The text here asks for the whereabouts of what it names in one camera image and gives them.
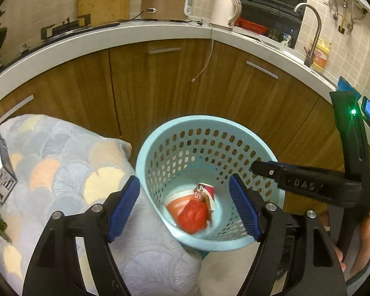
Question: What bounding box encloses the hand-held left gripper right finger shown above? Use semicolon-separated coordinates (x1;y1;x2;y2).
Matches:
229;173;348;296

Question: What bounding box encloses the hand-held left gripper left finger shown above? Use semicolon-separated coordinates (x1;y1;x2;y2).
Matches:
22;175;141;296

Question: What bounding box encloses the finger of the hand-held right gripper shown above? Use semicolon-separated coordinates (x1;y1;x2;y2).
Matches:
252;160;370;210

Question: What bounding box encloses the red and white paper cup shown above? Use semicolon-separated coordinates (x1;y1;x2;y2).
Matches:
164;183;216;235

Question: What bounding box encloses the light blue perforated basket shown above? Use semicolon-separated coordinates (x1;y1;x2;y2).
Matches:
136;115;286;259

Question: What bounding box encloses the white carton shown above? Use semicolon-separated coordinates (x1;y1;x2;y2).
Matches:
0;127;18;205

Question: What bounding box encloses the person's right forearm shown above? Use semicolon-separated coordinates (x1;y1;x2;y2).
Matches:
345;257;370;289

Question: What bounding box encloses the person's right hand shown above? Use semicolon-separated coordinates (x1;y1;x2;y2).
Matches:
333;216;370;281

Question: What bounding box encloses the blue flat object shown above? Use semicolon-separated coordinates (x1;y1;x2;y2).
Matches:
337;77;361;94

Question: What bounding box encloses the patterned cloth-covered table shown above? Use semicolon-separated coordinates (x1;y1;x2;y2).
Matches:
0;114;202;296

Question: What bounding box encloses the yellow detergent bottle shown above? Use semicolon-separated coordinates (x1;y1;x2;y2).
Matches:
310;38;333;74

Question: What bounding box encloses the steel sink faucet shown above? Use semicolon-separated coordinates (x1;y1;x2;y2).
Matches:
294;2;323;67

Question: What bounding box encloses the wooden kitchen cabinet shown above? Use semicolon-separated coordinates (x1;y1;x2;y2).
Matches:
0;37;370;185

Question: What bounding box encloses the red tray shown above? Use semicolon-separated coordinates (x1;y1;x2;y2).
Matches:
234;17;269;34

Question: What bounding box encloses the white electric kettle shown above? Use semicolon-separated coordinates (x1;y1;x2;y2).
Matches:
209;0;242;31

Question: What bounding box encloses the black gas stove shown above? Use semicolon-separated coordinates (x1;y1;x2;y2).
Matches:
40;14;121;40

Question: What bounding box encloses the brown rice cooker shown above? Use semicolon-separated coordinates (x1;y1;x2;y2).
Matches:
140;0;195;23

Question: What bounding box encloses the wooden cutting board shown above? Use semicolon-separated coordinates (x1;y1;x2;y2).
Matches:
77;0;131;27

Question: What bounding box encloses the silver cabinet handle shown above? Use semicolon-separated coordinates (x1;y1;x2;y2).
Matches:
0;95;34;127
149;47;182;55
246;61;279;79

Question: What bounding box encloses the thin white cable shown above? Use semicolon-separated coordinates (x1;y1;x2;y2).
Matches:
191;21;215;83

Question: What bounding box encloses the black rice cooker cord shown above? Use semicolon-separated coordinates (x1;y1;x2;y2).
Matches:
119;9;156;23

